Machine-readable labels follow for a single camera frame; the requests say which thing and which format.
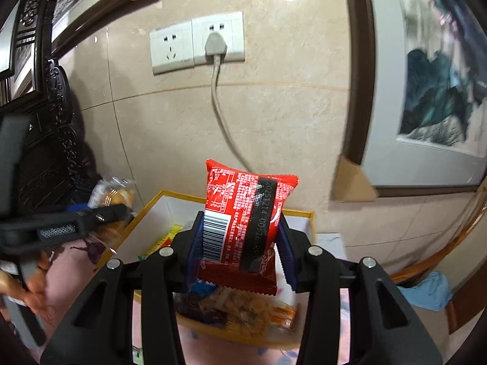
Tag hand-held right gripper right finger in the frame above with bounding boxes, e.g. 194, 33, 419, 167
278, 221, 444, 365

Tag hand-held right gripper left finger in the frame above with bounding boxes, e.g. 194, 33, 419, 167
40, 211, 205, 365

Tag clear packet of brown snacks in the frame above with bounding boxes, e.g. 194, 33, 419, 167
88, 177, 137, 255

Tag long yellow snack packet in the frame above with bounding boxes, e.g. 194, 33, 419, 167
145, 224, 193, 258

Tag yellow cardboard box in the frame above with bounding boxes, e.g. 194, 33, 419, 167
97, 190, 316, 350

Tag dark blue snack packet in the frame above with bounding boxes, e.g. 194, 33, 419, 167
178, 278, 225, 325

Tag red snack packet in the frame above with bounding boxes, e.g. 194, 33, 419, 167
198, 159, 299, 296

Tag orange white snack packet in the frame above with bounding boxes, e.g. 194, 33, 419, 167
198, 287, 298, 337

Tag person's left hand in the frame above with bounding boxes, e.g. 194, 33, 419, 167
0, 250, 52, 305

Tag pink printed bedsheet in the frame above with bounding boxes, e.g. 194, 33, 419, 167
38, 236, 343, 365

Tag wooden chair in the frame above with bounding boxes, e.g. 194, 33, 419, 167
388, 192, 487, 286

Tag blue cloth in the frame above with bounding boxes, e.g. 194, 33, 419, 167
398, 272, 453, 311

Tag framed lotus painting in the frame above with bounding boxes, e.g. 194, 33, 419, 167
340, 0, 487, 198

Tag white wall socket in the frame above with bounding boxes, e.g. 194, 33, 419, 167
190, 11, 246, 67
149, 23, 194, 76

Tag grey plug with cable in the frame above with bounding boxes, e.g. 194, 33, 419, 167
205, 32, 254, 173

